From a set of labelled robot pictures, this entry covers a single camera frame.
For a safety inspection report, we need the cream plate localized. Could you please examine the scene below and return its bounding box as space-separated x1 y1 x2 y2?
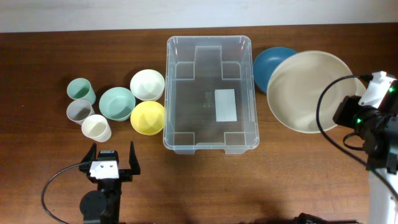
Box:
267 50 356 134

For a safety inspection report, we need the white cup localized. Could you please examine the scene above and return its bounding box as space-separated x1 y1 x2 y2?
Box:
81 114 112 142

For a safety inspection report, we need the white label in bin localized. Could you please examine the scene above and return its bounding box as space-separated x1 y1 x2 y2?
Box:
215 89 237 122

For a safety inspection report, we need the green bowl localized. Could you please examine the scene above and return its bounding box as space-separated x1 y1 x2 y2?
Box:
99 87 136 121

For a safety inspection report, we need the grey cup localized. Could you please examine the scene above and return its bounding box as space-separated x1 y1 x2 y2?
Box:
66 100 95 125

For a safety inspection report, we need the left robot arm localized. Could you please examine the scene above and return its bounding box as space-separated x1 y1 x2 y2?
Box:
79 142 141 223

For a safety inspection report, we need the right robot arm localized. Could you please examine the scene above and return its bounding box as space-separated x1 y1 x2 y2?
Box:
333 80 397 223

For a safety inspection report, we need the beige plate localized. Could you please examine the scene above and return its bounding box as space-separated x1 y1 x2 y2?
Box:
354 78 366 96

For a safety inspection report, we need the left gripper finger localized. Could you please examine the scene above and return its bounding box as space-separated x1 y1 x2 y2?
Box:
129 141 140 170
81 142 97 162

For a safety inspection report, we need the green cup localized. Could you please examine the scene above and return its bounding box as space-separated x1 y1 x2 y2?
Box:
67 78 96 105

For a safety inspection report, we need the clear plastic storage bin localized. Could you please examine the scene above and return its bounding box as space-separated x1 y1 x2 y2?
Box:
163 35 260 154

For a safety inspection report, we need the white bowl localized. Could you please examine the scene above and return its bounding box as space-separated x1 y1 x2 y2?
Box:
130 69 165 101

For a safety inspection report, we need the yellow bowl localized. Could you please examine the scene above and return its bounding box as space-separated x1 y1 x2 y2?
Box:
130 101 165 136

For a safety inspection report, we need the dark blue plate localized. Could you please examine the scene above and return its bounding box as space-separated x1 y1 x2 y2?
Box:
253 47 297 94

